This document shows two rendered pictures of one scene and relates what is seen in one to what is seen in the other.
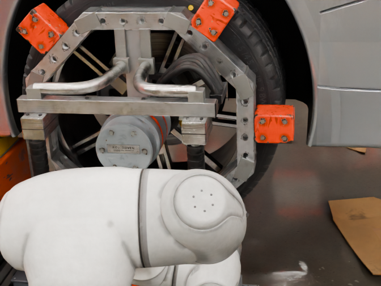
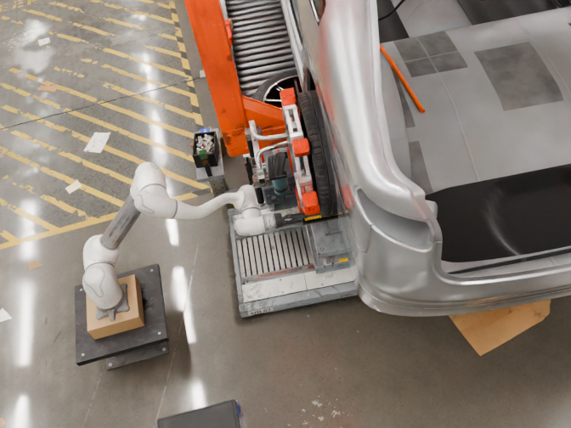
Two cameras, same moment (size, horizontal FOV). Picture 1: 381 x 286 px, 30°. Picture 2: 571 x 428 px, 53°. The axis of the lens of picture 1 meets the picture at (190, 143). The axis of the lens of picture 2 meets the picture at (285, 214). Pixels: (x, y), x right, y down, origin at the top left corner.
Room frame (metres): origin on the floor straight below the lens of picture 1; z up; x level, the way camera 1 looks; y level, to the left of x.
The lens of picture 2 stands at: (1.07, -1.91, 3.05)
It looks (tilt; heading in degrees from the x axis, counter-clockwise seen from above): 52 degrees down; 79
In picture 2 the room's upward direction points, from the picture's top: 11 degrees counter-clockwise
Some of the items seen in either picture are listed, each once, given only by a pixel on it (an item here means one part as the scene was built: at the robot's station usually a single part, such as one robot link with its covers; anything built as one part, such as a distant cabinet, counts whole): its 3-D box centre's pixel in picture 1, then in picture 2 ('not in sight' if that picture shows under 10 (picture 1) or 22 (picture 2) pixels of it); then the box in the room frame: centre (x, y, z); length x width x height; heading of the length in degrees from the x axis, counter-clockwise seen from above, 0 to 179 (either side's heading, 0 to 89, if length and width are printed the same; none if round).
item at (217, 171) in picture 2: not in sight; (208, 154); (1.17, 0.78, 0.44); 0.43 x 0.17 x 0.03; 79
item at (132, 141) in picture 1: (135, 132); (285, 160); (1.52, 0.13, 0.85); 0.21 x 0.14 x 0.14; 169
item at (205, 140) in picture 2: not in sight; (206, 149); (1.17, 0.76, 0.51); 0.20 x 0.14 x 0.13; 72
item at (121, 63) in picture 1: (79, 62); (268, 125); (1.49, 0.23, 1.03); 0.19 x 0.18 x 0.11; 169
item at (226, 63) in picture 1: (142, 121); (298, 158); (1.59, 0.11, 0.85); 0.54 x 0.07 x 0.54; 79
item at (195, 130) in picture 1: (197, 125); (262, 179); (1.36, -0.02, 0.93); 0.09 x 0.05 x 0.05; 169
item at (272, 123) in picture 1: (274, 123); (310, 203); (1.54, -0.20, 0.85); 0.09 x 0.08 x 0.07; 79
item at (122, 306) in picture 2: not in sight; (110, 301); (0.40, -0.05, 0.43); 0.22 x 0.18 x 0.06; 85
